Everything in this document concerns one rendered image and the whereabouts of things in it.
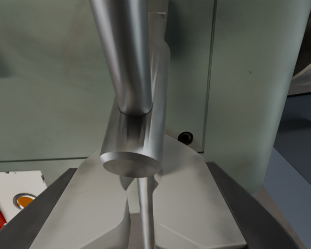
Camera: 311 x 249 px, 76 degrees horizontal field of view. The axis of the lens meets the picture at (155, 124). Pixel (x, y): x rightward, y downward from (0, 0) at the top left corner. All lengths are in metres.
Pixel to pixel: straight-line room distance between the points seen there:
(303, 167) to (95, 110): 0.60
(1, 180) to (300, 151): 0.71
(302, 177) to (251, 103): 0.48
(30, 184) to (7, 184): 0.02
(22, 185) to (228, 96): 0.22
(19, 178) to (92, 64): 0.14
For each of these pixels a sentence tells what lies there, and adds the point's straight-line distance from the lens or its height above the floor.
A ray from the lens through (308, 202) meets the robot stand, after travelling 0.67.
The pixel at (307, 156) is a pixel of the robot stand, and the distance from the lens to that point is 0.73.
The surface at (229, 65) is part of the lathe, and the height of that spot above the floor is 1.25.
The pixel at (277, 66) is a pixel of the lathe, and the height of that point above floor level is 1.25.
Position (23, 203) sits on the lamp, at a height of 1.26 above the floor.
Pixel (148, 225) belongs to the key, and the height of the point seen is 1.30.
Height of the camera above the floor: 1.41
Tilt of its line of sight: 63 degrees down
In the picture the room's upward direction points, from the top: 177 degrees clockwise
